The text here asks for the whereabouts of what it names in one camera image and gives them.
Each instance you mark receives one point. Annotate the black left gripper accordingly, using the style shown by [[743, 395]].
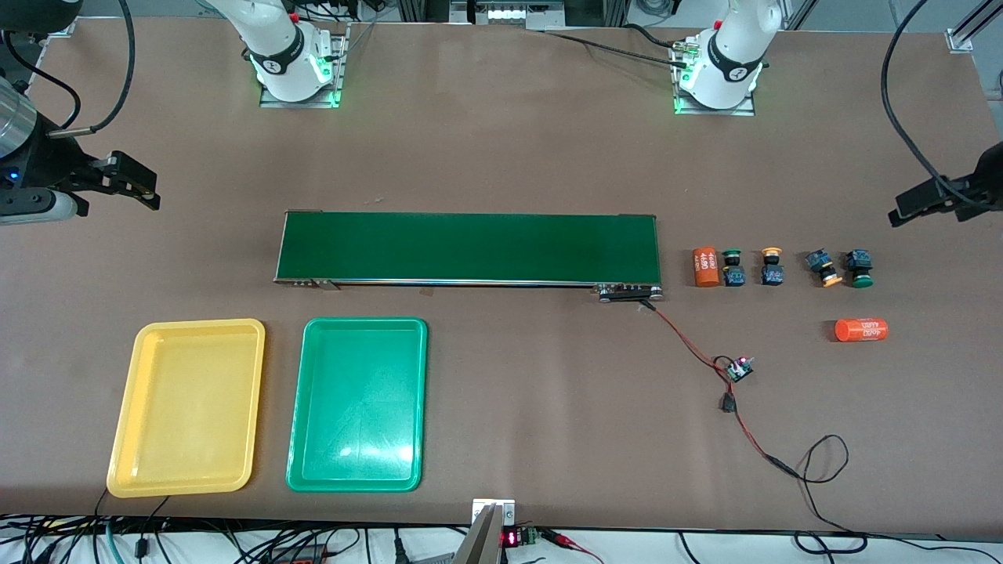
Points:
[[989, 177]]

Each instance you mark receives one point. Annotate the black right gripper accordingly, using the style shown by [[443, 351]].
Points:
[[48, 163]]

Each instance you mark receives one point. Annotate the yellow mushroom push button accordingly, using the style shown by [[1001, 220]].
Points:
[[820, 261], [773, 274]]

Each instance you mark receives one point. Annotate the orange cylinder with white print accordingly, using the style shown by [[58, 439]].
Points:
[[860, 330], [706, 268]]

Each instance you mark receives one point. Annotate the green mushroom push button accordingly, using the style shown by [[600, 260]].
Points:
[[859, 261], [733, 274]]

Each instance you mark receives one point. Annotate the yellow plastic tray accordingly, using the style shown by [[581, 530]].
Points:
[[188, 407]]

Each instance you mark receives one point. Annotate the small speed controller board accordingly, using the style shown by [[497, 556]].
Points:
[[738, 370]]

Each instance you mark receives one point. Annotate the green plastic tray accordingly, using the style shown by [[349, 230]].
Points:
[[356, 407]]

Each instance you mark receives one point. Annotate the green conveyor belt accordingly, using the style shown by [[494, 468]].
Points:
[[470, 247]]

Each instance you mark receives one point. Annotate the orange power strip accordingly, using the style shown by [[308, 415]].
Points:
[[302, 558]]

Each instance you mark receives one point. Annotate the silver metal box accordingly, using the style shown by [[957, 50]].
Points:
[[517, 16]]

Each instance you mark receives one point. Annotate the red clip lead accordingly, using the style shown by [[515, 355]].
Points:
[[568, 540]]

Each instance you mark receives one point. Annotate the small red digit display module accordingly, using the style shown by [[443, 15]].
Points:
[[511, 538]]

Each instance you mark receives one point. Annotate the aluminium frame profile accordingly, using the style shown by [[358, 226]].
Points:
[[960, 41]]

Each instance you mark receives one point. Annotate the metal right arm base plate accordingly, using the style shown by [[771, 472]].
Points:
[[298, 103]]

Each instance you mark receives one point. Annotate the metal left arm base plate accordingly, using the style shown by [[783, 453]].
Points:
[[717, 112]]

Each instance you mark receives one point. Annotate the grey metal camera bracket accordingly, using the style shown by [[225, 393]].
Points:
[[482, 540]]

